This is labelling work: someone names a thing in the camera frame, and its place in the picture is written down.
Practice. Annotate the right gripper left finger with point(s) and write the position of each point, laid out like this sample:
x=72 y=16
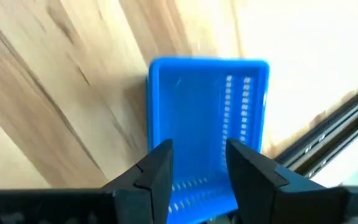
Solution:
x=154 y=186

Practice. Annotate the black aluminium table frame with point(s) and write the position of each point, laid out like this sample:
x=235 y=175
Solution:
x=331 y=137

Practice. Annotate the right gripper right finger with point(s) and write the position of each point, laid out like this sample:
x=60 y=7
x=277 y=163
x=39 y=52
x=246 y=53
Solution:
x=259 y=193

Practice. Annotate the blue slotted plastic basket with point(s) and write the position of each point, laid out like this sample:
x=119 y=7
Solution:
x=197 y=102

